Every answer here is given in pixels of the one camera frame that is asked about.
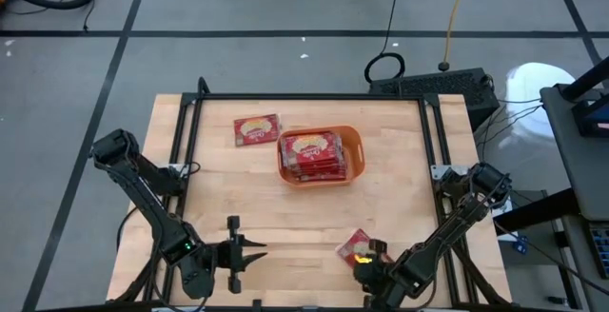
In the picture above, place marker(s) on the black device on desk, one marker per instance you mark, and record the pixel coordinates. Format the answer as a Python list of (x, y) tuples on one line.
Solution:
[(583, 117)]

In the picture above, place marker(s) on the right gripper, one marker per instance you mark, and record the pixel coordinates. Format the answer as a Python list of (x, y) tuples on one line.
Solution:
[(383, 281)]

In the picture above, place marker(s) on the black pole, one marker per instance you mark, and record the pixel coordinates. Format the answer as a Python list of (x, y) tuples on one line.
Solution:
[(585, 80)]

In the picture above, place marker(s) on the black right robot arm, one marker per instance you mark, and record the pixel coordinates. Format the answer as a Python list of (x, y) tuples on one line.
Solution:
[(452, 226)]

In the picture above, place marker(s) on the orange plastic basket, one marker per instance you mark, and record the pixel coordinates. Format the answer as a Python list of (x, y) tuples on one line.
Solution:
[(352, 136)]

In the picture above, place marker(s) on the black computer tower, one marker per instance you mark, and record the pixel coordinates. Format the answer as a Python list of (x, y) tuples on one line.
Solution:
[(438, 88)]

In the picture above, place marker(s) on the white paper sheet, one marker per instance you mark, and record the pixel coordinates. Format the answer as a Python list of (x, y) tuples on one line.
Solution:
[(502, 207)]

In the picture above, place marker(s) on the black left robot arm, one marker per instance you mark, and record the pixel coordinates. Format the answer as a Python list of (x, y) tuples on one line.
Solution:
[(143, 193)]

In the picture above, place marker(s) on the black desk leg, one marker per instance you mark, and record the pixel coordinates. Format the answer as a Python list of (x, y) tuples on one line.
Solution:
[(537, 212)]

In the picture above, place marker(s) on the grey work desk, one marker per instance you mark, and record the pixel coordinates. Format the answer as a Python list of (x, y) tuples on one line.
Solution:
[(580, 169)]

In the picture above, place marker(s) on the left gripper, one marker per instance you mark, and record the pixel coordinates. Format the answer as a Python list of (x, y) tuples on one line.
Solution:
[(221, 257)]

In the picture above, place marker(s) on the silver metal bracket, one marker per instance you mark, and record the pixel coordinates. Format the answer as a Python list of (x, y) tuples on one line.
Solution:
[(178, 309)]

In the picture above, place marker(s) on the black aluminium table frame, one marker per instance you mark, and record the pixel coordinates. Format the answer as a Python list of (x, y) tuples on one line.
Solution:
[(309, 96)]

